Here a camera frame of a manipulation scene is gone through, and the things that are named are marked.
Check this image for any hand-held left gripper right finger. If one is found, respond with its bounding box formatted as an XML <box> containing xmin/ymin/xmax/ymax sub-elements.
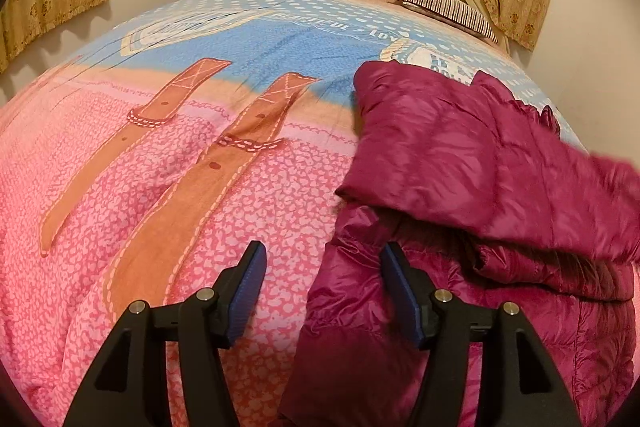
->
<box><xmin>379</xmin><ymin>242</ymin><xmax>584</xmax><ymax>427</ymax></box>

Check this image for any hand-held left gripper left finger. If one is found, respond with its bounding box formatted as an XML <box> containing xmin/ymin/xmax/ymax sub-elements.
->
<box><xmin>62</xmin><ymin>240</ymin><xmax>267</xmax><ymax>427</ymax></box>

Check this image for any maroon down jacket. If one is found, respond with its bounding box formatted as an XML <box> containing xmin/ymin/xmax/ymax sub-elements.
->
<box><xmin>278</xmin><ymin>59</ymin><xmax>640</xmax><ymax>427</ymax></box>

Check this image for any printed pink blue bedspread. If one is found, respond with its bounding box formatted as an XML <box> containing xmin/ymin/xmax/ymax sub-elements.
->
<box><xmin>0</xmin><ymin>0</ymin><xmax>591</xmax><ymax>427</ymax></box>

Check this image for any striped pillow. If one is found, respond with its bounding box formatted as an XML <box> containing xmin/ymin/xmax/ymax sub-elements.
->
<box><xmin>387</xmin><ymin>0</ymin><xmax>501</xmax><ymax>45</ymax></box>

